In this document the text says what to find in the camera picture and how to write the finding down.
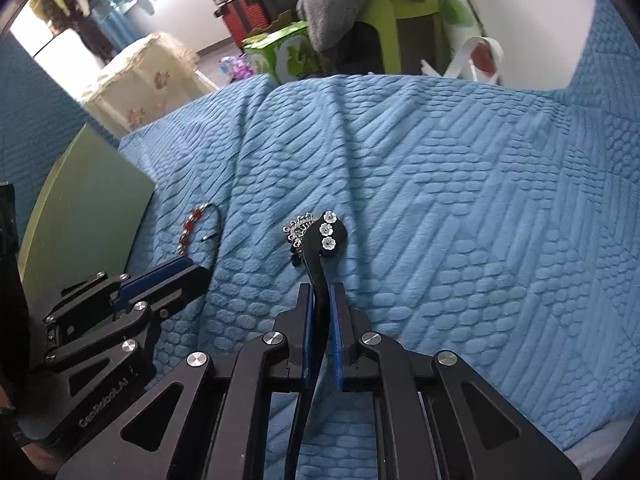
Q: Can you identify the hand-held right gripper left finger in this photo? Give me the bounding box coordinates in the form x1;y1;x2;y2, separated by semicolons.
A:
55;282;321;480

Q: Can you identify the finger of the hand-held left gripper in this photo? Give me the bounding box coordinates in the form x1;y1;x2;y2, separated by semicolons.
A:
44;264;212;373
44;257;195;331

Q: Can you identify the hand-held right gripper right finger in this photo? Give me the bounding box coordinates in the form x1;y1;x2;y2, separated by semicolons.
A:
327;282;583;480

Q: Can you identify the red bead bracelet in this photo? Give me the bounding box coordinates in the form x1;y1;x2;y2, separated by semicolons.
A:
175;203;224;256

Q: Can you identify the black cord strap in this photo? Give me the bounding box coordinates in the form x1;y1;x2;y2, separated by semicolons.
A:
282;210;349;480

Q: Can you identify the green board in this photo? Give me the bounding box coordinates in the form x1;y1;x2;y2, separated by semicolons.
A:
17;122;157;291

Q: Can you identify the blue textured blanket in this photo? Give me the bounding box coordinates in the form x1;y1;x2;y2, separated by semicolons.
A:
0;0;640;480

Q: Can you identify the floral covered box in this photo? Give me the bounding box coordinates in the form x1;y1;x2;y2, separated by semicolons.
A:
80;32;221;138

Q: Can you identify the purple colourful cloth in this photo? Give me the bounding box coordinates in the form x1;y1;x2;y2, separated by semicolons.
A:
220;54;257;81

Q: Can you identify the green cardboard box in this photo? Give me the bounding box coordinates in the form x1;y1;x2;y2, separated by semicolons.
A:
242;21;321;86

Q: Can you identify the hanging clothes rack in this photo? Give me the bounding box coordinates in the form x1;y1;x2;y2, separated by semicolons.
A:
30;0;166;56

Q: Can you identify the green plastic stool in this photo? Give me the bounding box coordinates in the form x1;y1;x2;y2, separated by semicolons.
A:
352;0;446;76

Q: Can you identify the white fruit print bag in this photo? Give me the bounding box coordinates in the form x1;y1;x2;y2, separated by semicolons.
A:
420;0;506;86

